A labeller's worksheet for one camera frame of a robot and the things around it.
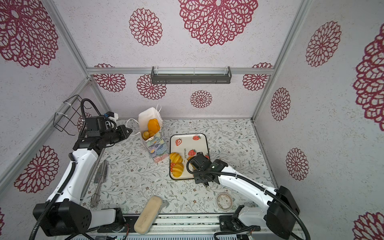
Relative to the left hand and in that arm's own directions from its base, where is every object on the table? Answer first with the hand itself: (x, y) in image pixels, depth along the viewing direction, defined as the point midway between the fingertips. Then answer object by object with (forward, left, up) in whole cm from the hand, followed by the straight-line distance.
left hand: (132, 132), depth 78 cm
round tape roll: (-28, -49, -27) cm, 62 cm away
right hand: (-17, -34, -15) cm, 41 cm away
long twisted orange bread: (+14, -7, -10) cm, 19 cm away
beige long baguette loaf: (-34, -9, -22) cm, 42 cm away
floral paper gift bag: (-2, -12, -10) cm, 15 cm away
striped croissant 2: (-3, -22, -21) cm, 30 cm away
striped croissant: (+9, -6, -12) cm, 17 cm away
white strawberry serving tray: (+10, -29, -27) cm, 41 cm away
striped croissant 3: (-10, -23, -23) cm, 34 cm away
